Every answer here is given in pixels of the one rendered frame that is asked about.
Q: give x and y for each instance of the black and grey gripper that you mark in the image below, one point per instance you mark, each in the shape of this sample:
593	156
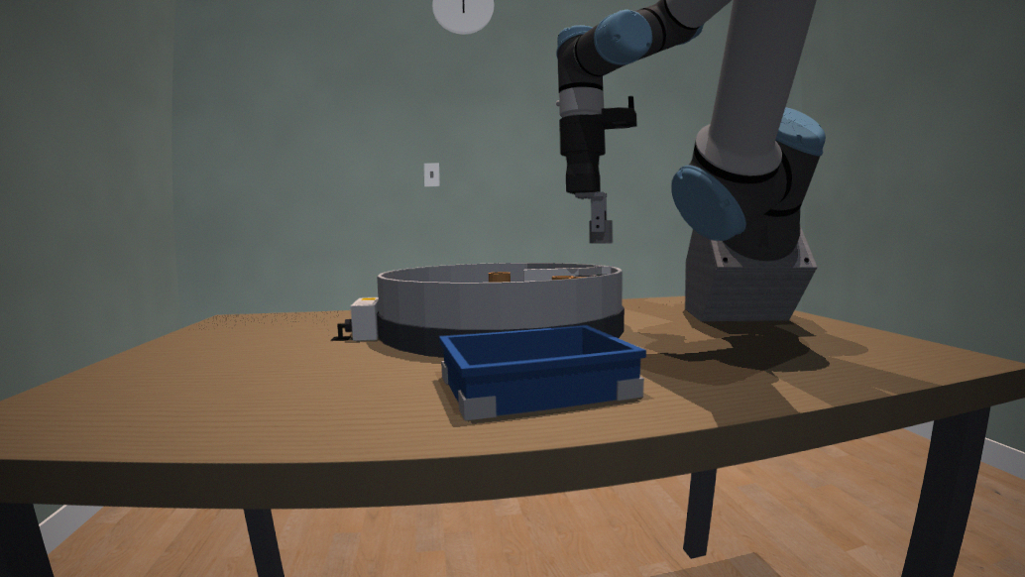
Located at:
582	142

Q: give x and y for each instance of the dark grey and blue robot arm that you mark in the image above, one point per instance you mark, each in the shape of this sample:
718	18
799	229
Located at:
736	173

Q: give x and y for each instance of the blue open crate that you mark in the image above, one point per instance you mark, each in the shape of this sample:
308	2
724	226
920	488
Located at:
609	371

